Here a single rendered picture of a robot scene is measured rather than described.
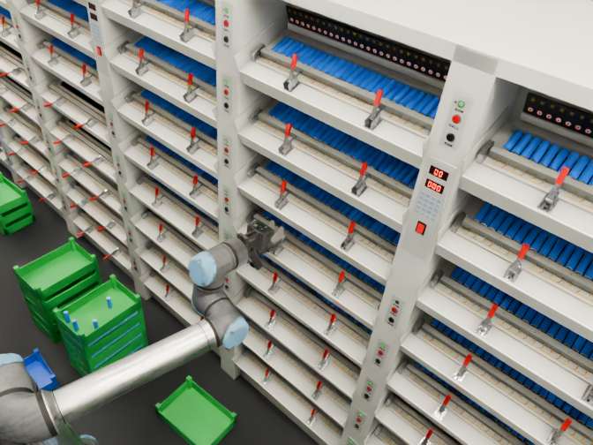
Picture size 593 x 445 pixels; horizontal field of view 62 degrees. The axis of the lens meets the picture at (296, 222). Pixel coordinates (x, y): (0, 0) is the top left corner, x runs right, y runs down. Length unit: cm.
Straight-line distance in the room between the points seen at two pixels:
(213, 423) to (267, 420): 24
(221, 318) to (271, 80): 68
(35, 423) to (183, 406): 118
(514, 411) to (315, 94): 99
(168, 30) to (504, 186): 113
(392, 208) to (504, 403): 61
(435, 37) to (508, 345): 76
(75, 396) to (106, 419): 112
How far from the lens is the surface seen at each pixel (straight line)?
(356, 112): 128
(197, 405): 246
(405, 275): 137
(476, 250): 126
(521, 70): 103
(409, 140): 121
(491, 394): 152
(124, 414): 249
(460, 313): 138
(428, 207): 121
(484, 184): 114
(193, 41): 165
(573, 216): 113
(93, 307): 246
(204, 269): 142
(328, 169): 141
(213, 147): 182
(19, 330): 291
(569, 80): 101
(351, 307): 159
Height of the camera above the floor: 212
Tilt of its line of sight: 39 degrees down
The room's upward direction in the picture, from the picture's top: 6 degrees clockwise
